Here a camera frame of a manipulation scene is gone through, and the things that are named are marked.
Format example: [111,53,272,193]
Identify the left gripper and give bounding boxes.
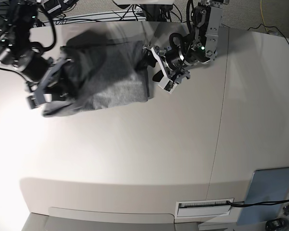
[137,45,190,84]

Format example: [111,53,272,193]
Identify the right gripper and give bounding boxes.
[21,56,74,103]

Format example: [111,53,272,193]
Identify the grey T-shirt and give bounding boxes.
[42,30,150,117]

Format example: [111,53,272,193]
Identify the central robot base stand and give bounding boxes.
[113,0,174,22]

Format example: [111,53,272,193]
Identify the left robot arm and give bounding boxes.
[137,0,229,90]

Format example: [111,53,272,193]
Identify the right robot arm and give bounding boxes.
[0,0,72,109]

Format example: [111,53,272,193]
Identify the black power adapter box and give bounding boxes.
[42,0,61,18]

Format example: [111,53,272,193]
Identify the blue-grey flat board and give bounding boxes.
[237,167,289,226]

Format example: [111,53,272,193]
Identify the black device bottom right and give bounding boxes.
[265,218,289,231]

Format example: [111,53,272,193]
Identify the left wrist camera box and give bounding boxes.
[158,77,177,94]

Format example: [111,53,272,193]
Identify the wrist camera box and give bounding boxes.
[26,94,52,109]
[158,77,177,94]

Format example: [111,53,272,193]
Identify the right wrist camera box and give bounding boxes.
[26,94,52,109]

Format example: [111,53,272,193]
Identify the yellow cable on floor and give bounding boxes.
[259,0,275,33]

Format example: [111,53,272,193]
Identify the black cable at right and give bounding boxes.
[247,24,289,68]

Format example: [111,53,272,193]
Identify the white cable grommet tray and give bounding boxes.
[175,198,234,218]

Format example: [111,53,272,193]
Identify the black cable on table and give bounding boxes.
[227,198,289,208]

